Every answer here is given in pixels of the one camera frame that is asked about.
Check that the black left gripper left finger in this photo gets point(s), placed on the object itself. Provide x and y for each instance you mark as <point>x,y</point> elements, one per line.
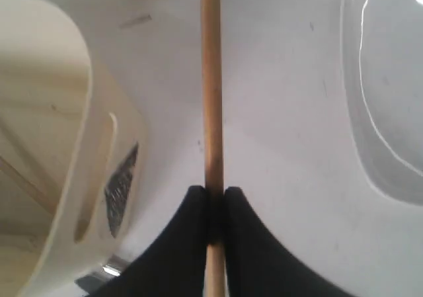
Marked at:
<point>174,264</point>

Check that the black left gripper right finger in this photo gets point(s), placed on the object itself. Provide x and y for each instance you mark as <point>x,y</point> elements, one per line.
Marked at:
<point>257,263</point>

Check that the white square plate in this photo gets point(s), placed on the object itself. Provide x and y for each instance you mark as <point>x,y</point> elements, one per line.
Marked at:
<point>381,53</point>

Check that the steel table knife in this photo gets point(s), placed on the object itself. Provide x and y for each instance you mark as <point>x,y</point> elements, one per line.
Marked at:
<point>94,280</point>

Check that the cream bin with triangle mark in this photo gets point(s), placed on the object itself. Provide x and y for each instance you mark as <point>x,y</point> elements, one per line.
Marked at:
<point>69,129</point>

